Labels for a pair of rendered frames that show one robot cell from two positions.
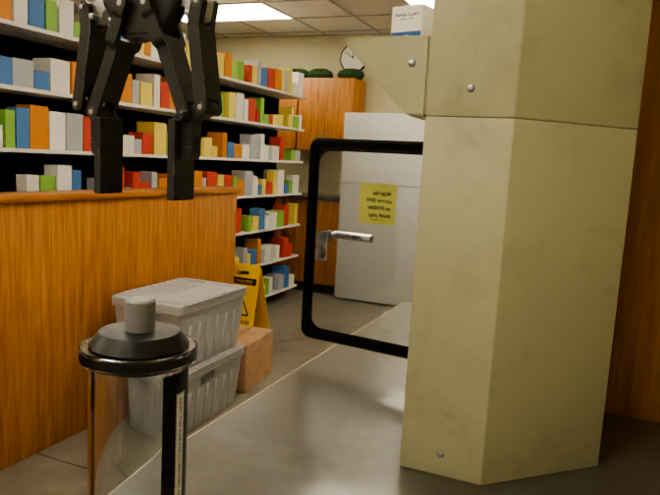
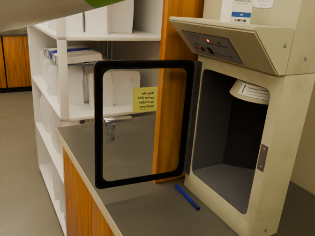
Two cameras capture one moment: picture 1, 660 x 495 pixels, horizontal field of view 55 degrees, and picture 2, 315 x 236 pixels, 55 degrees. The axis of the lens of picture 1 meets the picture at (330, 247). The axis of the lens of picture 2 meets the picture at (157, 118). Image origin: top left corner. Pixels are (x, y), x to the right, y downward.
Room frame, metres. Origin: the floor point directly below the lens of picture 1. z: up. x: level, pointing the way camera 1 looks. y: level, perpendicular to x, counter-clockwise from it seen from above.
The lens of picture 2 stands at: (0.65, 0.58, 1.54)
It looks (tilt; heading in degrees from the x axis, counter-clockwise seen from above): 20 degrees down; 307
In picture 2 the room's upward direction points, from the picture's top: 4 degrees clockwise
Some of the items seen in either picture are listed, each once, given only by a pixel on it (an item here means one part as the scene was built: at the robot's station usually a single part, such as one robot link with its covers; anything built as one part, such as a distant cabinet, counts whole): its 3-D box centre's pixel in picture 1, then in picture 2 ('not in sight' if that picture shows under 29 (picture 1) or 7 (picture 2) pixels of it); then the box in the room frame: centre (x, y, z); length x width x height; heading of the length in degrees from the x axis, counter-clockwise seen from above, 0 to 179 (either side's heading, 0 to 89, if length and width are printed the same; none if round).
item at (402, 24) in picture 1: (414, 30); (236, 9); (0.96, -0.11, 1.54); 0.05 x 0.05 x 0.06; 53
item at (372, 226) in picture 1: (374, 247); (144, 125); (1.19, -0.08, 1.19); 0.30 x 0.01 x 0.40; 60
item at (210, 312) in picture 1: (183, 321); not in sight; (3.15, 0.73, 0.49); 0.60 x 0.42 x 0.33; 157
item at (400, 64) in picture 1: (417, 90); (220, 42); (0.99, -0.12, 1.46); 0.32 x 0.11 x 0.10; 157
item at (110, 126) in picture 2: (321, 245); (110, 132); (1.23, 0.02, 1.18); 0.02 x 0.02 x 0.06; 60
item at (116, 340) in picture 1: (139, 332); not in sight; (0.59, 0.18, 1.18); 0.09 x 0.09 x 0.07
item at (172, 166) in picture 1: (181, 160); not in sight; (0.57, 0.14, 1.34); 0.03 x 0.01 x 0.07; 157
